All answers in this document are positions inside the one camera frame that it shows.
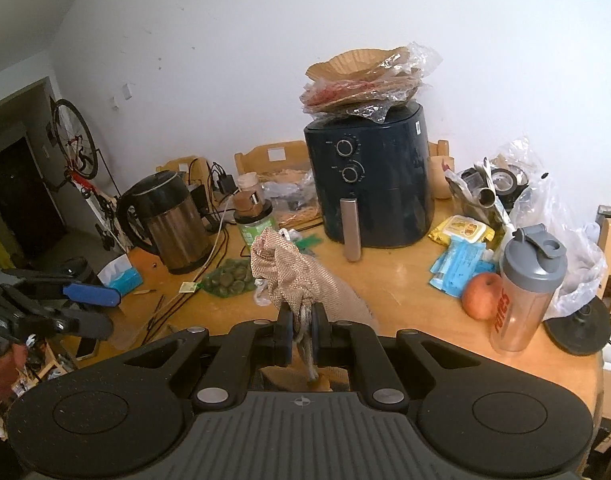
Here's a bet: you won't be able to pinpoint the blue tissue box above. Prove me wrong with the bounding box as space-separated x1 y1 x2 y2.
97 255 143 297

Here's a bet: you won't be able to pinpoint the green net bag of fruit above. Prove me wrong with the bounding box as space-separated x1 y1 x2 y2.
200 258 256 298

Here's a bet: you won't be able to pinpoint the paper liners in plastic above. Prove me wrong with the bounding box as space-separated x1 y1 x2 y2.
300 42 442 124

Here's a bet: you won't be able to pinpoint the bicycle by wall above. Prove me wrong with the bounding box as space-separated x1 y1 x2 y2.
50 99 132 252

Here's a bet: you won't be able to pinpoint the steel electric kettle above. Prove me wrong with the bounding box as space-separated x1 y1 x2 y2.
116 170 211 274

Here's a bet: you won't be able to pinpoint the basket of tools and tape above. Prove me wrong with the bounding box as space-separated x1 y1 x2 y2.
443 157 529 230

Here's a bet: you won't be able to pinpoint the clear shaker bottle grey lid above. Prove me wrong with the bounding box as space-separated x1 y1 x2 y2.
490 223 568 353

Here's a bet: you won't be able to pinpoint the green label jar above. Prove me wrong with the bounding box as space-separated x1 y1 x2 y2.
234 200 278 249

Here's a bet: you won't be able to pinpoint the person left hand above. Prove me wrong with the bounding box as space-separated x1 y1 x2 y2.
0 344 28 401

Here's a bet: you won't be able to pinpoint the red apple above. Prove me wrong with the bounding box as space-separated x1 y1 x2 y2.
461 272 502 321

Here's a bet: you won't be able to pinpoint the black kettle base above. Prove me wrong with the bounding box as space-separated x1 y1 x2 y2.
543 297 611 356

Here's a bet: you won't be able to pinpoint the dark blue air fryer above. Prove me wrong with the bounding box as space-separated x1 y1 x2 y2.
304 102 435 249

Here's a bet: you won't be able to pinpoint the blue snack packets pile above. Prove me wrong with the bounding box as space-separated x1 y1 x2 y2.
429 240 496 298

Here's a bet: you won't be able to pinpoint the yellow wet wipes pack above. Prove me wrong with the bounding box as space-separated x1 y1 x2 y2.
428 214 495 246

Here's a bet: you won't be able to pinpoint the brown paper piece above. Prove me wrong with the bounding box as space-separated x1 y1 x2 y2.
250 228 378 382

